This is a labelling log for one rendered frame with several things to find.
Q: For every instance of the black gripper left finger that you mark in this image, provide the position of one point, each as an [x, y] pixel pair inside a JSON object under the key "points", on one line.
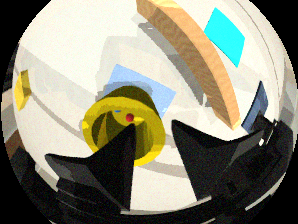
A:
{"points": [[110, 169]]}

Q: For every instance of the yellow rectangular block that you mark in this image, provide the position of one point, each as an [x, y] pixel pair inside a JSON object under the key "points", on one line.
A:
{"points": [[22, 90]]}

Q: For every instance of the tan wooden bar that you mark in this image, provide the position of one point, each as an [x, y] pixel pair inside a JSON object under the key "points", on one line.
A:
{"points": [[198, 52]]}

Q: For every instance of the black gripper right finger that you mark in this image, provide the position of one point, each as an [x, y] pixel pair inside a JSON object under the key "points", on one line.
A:
{"points": [[207, 158]]}

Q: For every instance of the yellow cup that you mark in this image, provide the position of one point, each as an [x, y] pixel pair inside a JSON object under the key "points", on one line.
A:
{"points": [[101, 124]]}

